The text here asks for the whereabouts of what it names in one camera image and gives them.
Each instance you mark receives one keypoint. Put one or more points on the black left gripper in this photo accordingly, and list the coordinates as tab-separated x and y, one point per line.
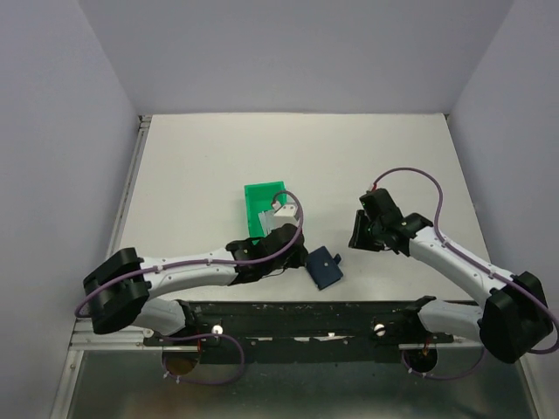
298	260

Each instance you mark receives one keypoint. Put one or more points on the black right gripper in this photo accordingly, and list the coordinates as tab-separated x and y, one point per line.
357	239

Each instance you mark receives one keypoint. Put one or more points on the green plastic bin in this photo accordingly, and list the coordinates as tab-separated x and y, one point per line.
258	199

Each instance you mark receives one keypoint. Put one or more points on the blue leather card holder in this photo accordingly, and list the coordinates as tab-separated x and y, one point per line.
323	267

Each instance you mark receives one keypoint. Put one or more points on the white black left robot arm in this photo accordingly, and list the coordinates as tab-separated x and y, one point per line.
128	290

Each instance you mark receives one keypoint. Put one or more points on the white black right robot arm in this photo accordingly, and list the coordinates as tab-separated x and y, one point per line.
508	314

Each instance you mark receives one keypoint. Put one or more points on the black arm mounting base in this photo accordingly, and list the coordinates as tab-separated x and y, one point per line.
298	332

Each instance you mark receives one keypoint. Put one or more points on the aluminium table edge rail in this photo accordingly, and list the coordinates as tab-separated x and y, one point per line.
129	185

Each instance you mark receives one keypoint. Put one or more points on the aluminium front frame rail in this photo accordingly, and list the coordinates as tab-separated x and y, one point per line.
83	340

